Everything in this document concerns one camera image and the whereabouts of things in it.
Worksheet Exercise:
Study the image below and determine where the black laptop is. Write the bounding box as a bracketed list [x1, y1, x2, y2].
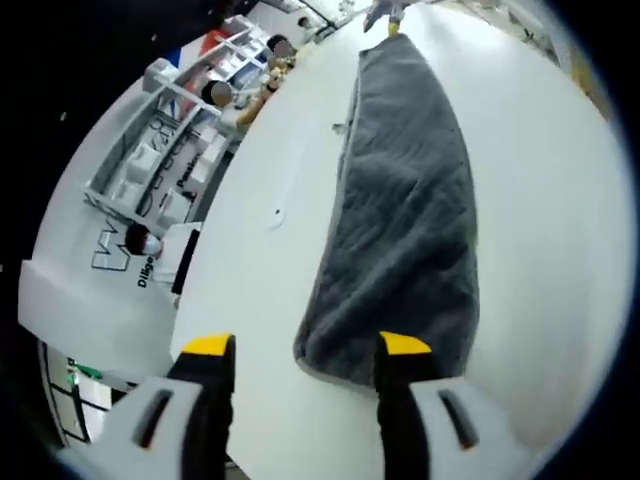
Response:
[172, 227, 202, 296]

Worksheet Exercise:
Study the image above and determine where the grey metal shelf unit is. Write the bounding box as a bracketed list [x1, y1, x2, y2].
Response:
[144, 27, 274, 96]
[82, 44, 236, 221]

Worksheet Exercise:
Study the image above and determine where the grey towel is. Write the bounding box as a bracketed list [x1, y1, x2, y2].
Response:
[292, 35, 482, 396]

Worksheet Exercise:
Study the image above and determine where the green hanging cloth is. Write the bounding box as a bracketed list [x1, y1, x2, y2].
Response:
[67, 357, 104, 381]

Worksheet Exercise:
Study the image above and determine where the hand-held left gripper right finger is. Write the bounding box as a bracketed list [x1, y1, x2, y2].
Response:
[374, 330, 534, 480]

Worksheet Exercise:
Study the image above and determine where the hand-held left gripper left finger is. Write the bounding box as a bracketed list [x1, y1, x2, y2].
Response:
[94, 331, 237, 480]

